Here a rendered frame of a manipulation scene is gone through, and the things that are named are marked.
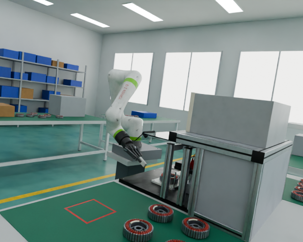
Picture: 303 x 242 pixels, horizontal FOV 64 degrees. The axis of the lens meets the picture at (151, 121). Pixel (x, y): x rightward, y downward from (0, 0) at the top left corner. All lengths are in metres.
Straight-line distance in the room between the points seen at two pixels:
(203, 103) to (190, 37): 5.99
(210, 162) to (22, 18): 7.49
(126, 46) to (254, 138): 7.70
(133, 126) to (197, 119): 0.90
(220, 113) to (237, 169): 0.28
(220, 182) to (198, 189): 0.11
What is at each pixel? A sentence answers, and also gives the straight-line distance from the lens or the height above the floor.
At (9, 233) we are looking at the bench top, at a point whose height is 0.75.
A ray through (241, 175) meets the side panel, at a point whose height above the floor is 1.00.
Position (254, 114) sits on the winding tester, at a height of 1.25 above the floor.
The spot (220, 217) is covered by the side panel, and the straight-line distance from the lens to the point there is 1.16.
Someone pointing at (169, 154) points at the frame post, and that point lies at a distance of 1.22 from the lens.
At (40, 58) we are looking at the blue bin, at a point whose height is 1.92.
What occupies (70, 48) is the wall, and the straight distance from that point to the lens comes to 8.79.
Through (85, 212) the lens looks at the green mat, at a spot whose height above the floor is 0.75.
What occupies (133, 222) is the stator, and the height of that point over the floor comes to 0.79.
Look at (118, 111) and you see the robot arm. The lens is 1.64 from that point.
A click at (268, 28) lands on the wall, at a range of 6.42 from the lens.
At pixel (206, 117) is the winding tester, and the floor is 1.20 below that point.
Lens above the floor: 1.27
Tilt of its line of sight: 6 degrees down
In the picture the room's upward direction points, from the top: 7 degrees clockwise
